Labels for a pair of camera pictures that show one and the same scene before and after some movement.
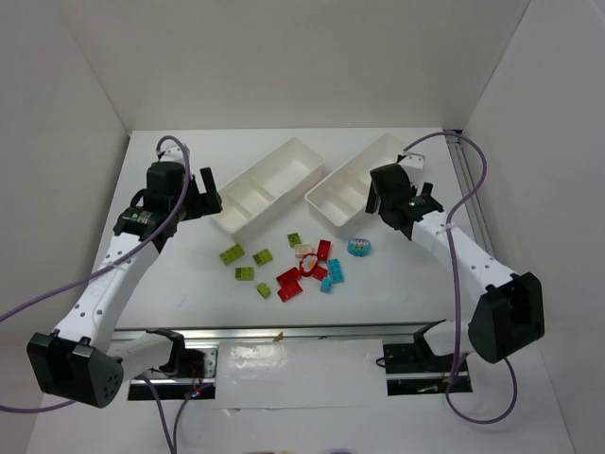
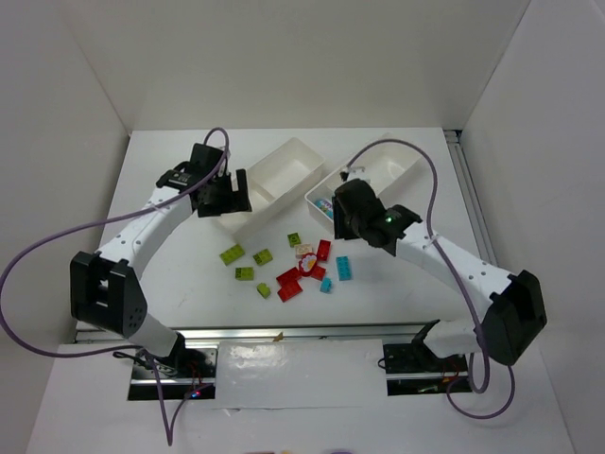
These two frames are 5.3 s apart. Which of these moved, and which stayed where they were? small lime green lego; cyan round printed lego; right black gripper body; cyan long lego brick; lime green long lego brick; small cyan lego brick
Moved: cyan long lego brick; cyan round printed lego; right black gripper body
Stayed: lime green long lego brick; small lime green lego; small cyan lego brick
